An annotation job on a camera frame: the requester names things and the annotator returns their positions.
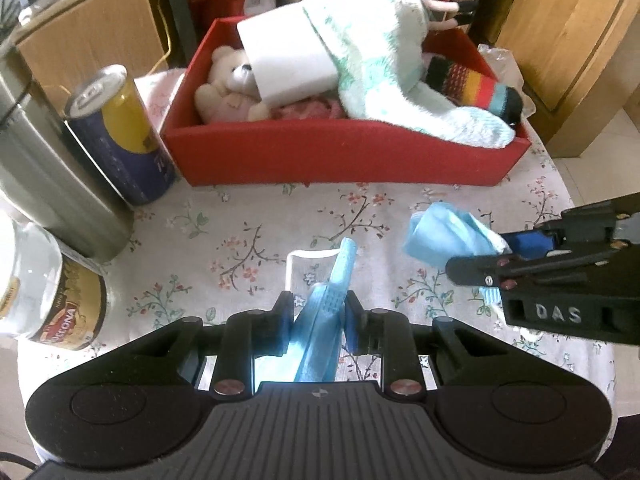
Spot glass coffee jar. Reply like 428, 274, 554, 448
0, 209, 109, 352

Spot yellow cable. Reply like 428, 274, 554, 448
152, 0, 174, 71

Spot blue and yellow can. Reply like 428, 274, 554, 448
63, 63, 179, 207

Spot stainless steel thermos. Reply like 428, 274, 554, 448
0, 40, 137, 264

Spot red box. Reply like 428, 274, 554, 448
160, 16, 532, 189

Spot pink pig plush toy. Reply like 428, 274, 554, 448
367, 0, 479, 32

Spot light green towel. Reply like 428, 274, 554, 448
299, 0, 517, 151

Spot white soft block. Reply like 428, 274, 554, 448
236, 3, 341, 107

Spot striped knitted sock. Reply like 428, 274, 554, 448
421, 54, 526, 126

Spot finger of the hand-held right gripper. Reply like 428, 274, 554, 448
444, 241, 622, 292
499, 199, 619, 262

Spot clear plastic bag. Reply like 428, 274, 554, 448
476, 44, 537, 117

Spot floral tablecloth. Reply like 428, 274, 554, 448
15, 67, 622, 462

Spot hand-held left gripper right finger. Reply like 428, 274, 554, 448
344, 292, 532, 397

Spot low wooden cabinet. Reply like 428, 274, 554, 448
14, 0, 167, 93

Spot cream teddy bear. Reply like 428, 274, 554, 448
194, 45, 272, 124

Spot tall wooden cabinet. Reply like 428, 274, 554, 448
494, 0, 640, 157

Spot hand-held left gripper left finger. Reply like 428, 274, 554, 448
107, 290, 296, 397

